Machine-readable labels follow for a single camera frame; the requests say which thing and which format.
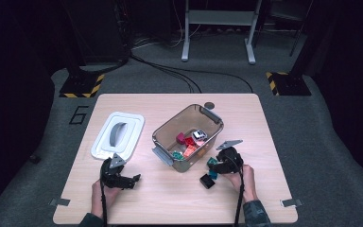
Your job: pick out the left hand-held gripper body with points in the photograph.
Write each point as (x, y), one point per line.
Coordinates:
(113, 178)

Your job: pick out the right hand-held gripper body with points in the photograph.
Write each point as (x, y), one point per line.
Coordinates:
(231, 160)

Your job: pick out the blue toy block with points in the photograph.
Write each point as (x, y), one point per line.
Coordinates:
(213, 174)

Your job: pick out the teal toy block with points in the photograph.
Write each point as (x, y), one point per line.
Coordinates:
(212, 161)

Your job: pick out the black toy block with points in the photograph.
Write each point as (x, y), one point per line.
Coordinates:
(207, 181)

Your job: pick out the light pink toy block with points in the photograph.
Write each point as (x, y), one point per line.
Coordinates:
(200, 143)

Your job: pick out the salmon toy block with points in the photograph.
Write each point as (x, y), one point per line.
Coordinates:
(190, 151)

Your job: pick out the white toy car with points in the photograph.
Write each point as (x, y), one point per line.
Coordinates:
(199, 135)

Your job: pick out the red toy block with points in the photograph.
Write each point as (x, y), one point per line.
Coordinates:
(190, 141)

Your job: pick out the green toy block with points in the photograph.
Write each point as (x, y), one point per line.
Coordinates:
(177, 155)

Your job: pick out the magenta toy block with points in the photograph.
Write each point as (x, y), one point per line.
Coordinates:
(180, 138)

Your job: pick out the clear brown storage box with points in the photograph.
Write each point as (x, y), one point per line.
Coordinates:
(167, 138)

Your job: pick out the person's left hand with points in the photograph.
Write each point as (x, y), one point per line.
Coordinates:
(102, 197)

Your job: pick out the person's right hand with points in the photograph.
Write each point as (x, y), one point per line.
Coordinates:
(245, 183)

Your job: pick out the grey table grommet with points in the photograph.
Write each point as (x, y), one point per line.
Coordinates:
(209, 104)

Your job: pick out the grey tape strip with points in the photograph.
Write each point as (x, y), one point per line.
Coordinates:
(60, 202)
(292, 202)

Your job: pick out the black striped stand base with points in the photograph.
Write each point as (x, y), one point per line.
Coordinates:
(80, 85)
(291, 84)

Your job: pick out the dark curtain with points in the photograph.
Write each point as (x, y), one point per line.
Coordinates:
(349, 78)
(12, 94)

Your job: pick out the white metal stand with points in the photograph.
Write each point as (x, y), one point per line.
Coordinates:
(220, 17)

